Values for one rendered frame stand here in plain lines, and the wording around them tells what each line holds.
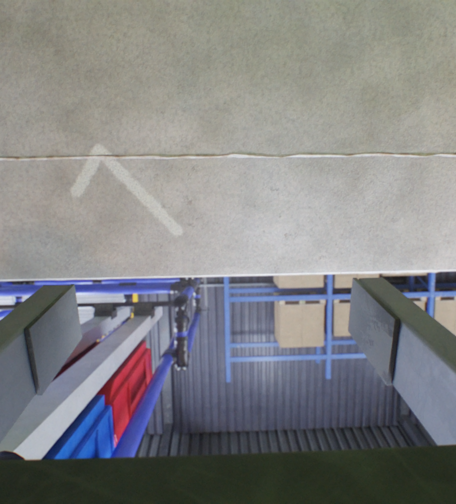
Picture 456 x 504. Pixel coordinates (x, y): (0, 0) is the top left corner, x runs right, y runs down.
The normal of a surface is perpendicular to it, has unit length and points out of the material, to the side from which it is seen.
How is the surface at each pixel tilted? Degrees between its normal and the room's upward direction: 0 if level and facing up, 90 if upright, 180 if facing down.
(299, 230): 80
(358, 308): 90
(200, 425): 90
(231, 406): 90
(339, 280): 90
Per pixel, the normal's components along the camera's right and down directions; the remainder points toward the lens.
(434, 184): 0.03, 0.28
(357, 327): -1.00, 0.02
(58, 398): -0.02, -1.00
